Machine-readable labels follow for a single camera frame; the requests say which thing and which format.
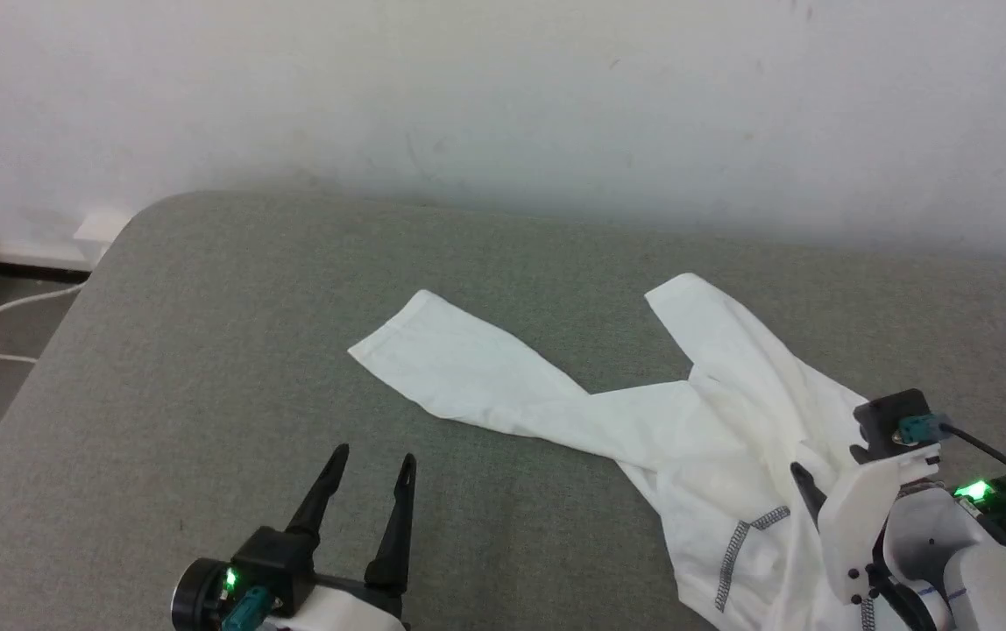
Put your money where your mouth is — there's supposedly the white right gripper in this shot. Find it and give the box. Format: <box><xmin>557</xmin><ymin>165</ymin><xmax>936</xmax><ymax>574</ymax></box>
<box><xmin>790</xmin><ymin>444</ymin><xmax>942</xmax><ymax>606</ymax></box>

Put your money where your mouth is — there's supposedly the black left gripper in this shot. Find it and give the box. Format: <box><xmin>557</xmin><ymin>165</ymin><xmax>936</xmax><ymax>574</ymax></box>
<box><xmin>230</xmin><ymin>443</ymin><xmax>418</xmax><ymax>620</ymax></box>

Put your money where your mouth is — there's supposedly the dark baseboard strip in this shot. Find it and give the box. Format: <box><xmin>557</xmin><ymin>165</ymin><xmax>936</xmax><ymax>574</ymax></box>
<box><xmin>0</xmin><ymin>252</ymin><xmax>97</xmax><ymax>287</ymax></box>

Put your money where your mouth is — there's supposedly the white long-sleeve garment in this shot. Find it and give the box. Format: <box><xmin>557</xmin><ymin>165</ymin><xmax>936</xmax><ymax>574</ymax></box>
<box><xmin>347</xmin><ymin>273</ymin><xmax>894</xmax><ymax>631</ymax></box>

